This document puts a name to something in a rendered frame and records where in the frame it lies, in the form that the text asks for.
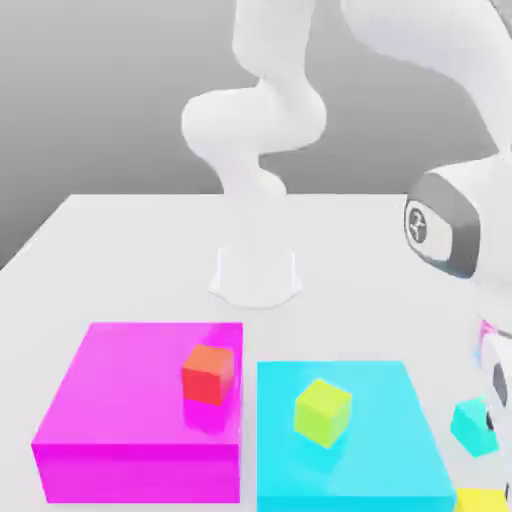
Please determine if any small red cube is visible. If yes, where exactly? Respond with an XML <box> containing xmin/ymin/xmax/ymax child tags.
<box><xmin>180</xmin><ymin>343</ymin><xmax>236</xmax><ymax>408</ymax></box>

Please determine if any small lime green cube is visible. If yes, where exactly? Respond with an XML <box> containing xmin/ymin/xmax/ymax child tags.
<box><xmin>293</xmin><ymin>378</ymin><xmax>354</xmax><ymax>450</ymax></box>

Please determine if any large cyan box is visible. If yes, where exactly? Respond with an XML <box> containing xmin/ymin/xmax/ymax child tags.
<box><xmin>256</xmin><ymin>360</ymin><xmax>458</xmax><ymax>512</ymax></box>

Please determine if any small teal cube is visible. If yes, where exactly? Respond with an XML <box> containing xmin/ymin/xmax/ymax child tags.
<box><xmin>450</xmin><ymin>396</ymin><xmax>500</xmax><ymax>459</ymax></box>

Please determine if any small yellow cube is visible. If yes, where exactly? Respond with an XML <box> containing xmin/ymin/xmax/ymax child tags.
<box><xmin>454</xmin><ymin>487</ymin><xmax>510</xmax><ymax>512</ymax></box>

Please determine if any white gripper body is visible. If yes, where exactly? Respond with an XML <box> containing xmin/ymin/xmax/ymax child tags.
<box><xmin>479</xmin><ymin>334</ymin><xmax>512</xmax><ymax>439</ymax></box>

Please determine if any large magenta box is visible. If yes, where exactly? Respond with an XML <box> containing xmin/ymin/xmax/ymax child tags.
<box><xmin>30</xmin><ymin>321</ymin><xmax>245</xmax><ymax>505</ymax></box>

